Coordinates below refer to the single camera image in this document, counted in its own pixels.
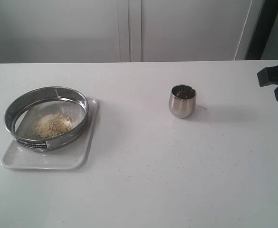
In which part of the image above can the yellow grain mixture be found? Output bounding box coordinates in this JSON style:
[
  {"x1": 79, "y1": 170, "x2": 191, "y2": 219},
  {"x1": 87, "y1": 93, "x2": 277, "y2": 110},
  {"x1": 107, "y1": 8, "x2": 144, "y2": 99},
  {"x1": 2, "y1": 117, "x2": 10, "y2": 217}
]
[{"x1": 27, "y1": 114, "x2": 73, "y2": 140}]

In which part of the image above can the white cabinet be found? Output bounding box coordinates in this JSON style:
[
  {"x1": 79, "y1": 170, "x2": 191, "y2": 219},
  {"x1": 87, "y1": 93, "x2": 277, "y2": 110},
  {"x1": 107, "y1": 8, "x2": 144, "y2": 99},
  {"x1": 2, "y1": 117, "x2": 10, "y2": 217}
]
[{"x1": 0, "y1": 0, "x2": 263, "y2": 63}]

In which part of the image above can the round stainless steel sieve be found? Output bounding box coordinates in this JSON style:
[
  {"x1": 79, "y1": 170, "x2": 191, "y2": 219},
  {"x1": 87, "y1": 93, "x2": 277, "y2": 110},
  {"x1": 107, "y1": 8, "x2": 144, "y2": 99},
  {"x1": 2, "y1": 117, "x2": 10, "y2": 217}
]
[{"x1": 4, "y1": 86, "x2": 89, "y2": 152}]

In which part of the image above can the white plastic tray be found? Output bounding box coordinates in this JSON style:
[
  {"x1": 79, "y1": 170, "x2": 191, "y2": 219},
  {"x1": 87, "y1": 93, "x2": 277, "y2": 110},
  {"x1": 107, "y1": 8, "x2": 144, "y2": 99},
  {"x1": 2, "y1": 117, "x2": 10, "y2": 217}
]
[{"x1": 0, "y1": 97, "x2": 100, "y2": 170}]

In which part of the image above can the stainless steel cup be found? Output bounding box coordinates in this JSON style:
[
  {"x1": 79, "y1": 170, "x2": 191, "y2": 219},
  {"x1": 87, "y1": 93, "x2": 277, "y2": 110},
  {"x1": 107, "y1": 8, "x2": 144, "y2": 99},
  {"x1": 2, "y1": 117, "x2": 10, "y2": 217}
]
[{"x1": 168, "y1": 84, "x2": 197, "y2": 118}]

